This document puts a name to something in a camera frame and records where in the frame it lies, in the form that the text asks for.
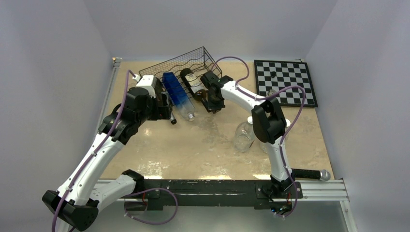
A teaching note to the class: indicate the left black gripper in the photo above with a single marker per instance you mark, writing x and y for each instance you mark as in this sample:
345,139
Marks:
160,112

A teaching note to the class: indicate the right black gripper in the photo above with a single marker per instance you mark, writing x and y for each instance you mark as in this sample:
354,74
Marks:
214,108

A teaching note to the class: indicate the dark brown wine bottle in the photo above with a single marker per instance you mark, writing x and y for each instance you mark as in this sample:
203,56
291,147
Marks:
194,84

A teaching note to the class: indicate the blue square glass bottle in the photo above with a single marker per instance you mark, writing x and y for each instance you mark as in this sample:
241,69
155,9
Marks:
178,95

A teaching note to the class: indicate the clear bottle white cap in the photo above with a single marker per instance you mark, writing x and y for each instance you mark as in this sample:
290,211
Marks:
263,145
244,136

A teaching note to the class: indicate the green wine bottle gold label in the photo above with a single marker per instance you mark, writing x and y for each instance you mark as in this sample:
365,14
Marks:
173,121

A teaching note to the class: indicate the clear glass bottle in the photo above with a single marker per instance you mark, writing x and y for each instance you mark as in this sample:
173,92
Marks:
271,92

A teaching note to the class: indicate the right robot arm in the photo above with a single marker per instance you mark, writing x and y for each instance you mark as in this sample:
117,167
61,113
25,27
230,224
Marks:
269,122

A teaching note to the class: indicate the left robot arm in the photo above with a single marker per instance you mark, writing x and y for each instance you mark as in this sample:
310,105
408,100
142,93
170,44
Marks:
76,203

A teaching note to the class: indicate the black white chessboard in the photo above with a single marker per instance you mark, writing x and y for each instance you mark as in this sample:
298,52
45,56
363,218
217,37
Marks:
289,73

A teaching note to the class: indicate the black chess piece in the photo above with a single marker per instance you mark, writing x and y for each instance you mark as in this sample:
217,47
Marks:
273,75

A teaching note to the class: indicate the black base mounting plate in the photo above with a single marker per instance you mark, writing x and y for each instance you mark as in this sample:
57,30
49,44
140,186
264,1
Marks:
258,194

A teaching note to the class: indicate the black silver microphone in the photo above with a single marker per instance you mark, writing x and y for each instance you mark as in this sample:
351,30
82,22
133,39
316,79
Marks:
322,175

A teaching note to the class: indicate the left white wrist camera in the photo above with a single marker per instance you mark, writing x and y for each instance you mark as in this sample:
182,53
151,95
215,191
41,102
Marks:
150,83

